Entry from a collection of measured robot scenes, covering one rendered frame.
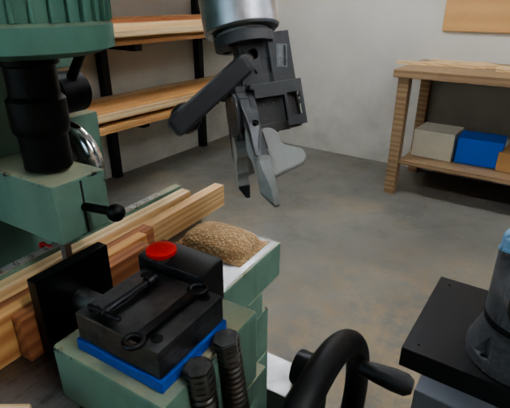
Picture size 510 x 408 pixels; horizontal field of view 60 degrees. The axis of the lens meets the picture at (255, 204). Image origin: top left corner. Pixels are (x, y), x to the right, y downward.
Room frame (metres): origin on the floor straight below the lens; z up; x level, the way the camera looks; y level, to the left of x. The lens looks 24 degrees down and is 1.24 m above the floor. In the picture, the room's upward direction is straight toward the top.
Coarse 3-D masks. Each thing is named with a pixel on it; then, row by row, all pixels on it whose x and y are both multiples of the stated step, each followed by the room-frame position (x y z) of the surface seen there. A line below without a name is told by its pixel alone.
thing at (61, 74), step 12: (72, 60) 0.65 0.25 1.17; (60, 72) 0.66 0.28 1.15; (72, 72) 0.65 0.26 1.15; (60, 84) 0.64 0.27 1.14; (72, 84) 0.65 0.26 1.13; (84, 84) 0.67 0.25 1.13; (72, 96) 0.64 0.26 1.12; (84, 96) 0.66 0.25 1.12; (72, 108) 0.65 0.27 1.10; (84, 108) 0.67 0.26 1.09
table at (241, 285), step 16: (176, 240) 0.61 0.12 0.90; (272, 240) 0.61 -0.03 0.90; (256, 256) 0.57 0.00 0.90; (272, 256) 0.59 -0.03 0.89; (224, 272) 0.52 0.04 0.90; (240, 272) 0.52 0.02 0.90; (256, 272) 0.55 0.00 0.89; (272, 272) 0.59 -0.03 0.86; (224, 288) 0.49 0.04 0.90; (240, 288) 0.51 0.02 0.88; (256, 288) 0.55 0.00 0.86; (240, 304) 0.51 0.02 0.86; (48, 352) 0.37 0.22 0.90; (16, 368) 0.35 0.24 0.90; (32, 368) 0.35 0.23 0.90; (48, 368) 0.35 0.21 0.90; (0, 384) 0.33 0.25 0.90; (16, 384) 0.33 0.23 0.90; (32, 384) 0.33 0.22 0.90; (48, 384) 0.33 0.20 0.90; (256, 384) 0.36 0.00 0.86; (0, 400) 0.31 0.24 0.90; (16, 400) 0.31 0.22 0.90; (32, 400) 0.31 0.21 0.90; (48, 400) 0.31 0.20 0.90; (64, 400) 0.31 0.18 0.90
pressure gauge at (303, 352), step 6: (300, 354) 0.59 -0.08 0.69; (306, 354) 0.59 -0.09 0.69; (312, 354) 0.59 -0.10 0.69; (294, 360) 0.58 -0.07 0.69; (300, 360) 0.58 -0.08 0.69; (306, 360) 0.58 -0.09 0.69; (294, 366) 0.57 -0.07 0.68; (300, 366) 0.57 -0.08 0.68; (294, 372) 0.57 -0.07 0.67; (300, 372) 0.56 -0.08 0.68; (294, 378) 0.56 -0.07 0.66
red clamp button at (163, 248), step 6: (162, 240) 0.39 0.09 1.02; (150, 246) 0.38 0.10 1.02; (156, 246) 0.38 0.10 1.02; (162, 246) 0.38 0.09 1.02; (168, 246) 0.38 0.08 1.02; (174, 246) 0.38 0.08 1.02; (150, 252) 0.37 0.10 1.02; (156, 252) 0.37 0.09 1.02; (162, 252) 0.37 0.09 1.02; (168, 252) 0.37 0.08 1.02; (174, 252) 0.37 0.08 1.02; (156, 258) 0.37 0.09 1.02; (162, 258) 0.37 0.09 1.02; (168, 258) 0.37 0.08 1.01
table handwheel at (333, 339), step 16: (336, 336) 0.34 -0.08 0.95; (352, 336) 0.35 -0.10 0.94; (320, 352) 0.31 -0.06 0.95; (336, 352) 0.31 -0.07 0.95; (352, 352) 0.33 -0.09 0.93; (368, 352) 0.39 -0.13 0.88; (304, 368) 0.30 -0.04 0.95; (320, 368) 0.29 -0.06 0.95; (336, 368) 0.30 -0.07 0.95; (352, 368) 0.40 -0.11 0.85; (304, 384) 0.28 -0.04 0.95; (320, 384) 0.28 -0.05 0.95; (352, 384) 0.40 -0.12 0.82; (288, 400) 0.27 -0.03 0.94; (304, 400) 0.26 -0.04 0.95; (320, 400) 0.27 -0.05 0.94; (352, 400) 0.40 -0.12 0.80
